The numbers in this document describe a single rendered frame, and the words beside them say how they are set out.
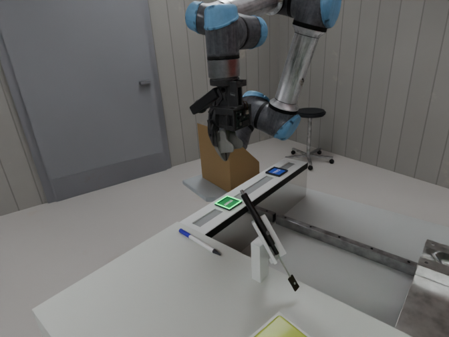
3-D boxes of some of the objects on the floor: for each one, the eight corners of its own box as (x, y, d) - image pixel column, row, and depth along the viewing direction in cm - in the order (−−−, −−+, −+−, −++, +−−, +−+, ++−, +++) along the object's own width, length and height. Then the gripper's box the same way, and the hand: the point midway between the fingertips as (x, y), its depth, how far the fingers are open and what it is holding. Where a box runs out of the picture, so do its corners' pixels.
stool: (341, 162, 350) (346, 109, 326) (303, 173, 327) (305, 118, 303) (309, 149, 395) (311, 103, 371) (273, 158, 372) (273, 109, 348)
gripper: (228, 81, 65) (233, 171, 73) (252, 76, 71) (254, 160, 79) (200, 80, 70) (208, 164, 79) (225, 75, 76) (230, 154, 85)
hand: (222, 155), depth 80 cm, fingers closed
